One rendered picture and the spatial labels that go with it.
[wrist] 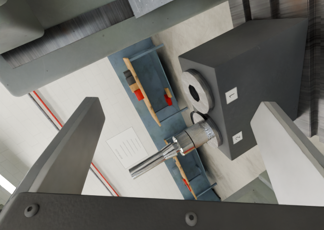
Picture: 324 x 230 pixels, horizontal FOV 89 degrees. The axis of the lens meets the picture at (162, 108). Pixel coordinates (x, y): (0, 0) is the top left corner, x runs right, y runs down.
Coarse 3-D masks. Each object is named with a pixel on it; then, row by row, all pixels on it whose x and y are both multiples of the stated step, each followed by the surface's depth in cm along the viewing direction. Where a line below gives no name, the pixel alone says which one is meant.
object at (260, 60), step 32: (256, 32) 29; (288, 32) 26; (192, 64) 29; (224, 64) 24; (256, 64) 26; (288, 64) 29; (192, 96) 33; (224, 96) 26; (256, 96) 29; (288, 96) 33; (224, 128) 30
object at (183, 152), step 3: (174, 135) 36; (177, 135) 35; (174, 138) 35; (177, 138) 34; (174, 141) 37; (177, 141) 34; (180, 141) 34; (177, 144) 34; (180, 144) 33; (183, 144) 34; (180, 147) 33; (183, 147) 33; (180, 150) 35; (183, 150) 34; (186, 150) 34; (183, 153) 34; (186, 153) 34
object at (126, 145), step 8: (128, 128) 481; (120, 136) 481; (128, 136) 489; (136, 136) 498; (112, 144) 480; (120, 144) 488; (128, 144) 497; (136, 144) 506; (120, 152) 496; (128, 152) 505; (136, 152) 514; (144, 152) 523; (120, 160) 504; (128, 160) 513; (136, 160) 523
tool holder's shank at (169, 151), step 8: (168, 144) 35; (176, 144) 35; (160, 152) 34; (168, 152) 34; (176, 152) 35; (144, 160) 34; (152, 160) 34; (160, 160) 34; (136, 168) 33; (144, 168) 33; (136, 176) 33
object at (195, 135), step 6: (192, 126) 36; (198, 126) 35; (204, 126) 35; (180, 132) 36; (186, 132) 35; (192, 132) 34; (198, 132) 34; (204, 132) 34; (180, 138) 34; (186, 138) 34; (192, 138) 34; (198, 138) 34; (204, 138) 34; (210, 138) 35; (186, 144) 34; (192, 144) 34; (198, 144) 34; (192, 150) 35
